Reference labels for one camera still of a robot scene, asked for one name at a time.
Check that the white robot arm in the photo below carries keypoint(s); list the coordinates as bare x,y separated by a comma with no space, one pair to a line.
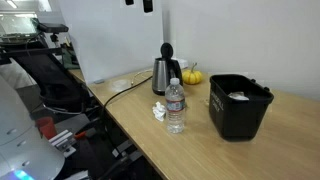
20,146

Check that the black landfill bin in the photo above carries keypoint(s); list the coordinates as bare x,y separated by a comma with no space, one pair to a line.
233,116

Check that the stainless steel electric kettle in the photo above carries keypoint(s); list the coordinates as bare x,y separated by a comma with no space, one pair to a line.
161,76

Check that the crumpled white tissue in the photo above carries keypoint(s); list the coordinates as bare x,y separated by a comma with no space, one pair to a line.
159,111

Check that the clear plastic water bottle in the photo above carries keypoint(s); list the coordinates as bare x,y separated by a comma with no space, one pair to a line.
175,110

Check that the small yellow pumpkin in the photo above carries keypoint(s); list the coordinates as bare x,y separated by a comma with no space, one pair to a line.
192,77

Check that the white divider panel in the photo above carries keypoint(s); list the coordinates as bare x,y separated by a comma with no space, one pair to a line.
113,40

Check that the white paper scrap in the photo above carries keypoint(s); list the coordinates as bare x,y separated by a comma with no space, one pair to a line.
238,96

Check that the green bag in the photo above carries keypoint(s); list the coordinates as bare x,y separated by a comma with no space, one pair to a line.
69,59

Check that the red cup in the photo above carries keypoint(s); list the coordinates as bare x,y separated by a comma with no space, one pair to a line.
46,127

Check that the aluminium extrusion bracket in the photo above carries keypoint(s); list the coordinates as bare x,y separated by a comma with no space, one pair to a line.
62,141

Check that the black metal frame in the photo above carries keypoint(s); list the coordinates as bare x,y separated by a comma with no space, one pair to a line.
50,76

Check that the black camera on stand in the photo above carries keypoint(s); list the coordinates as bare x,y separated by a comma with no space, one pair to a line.
51,27

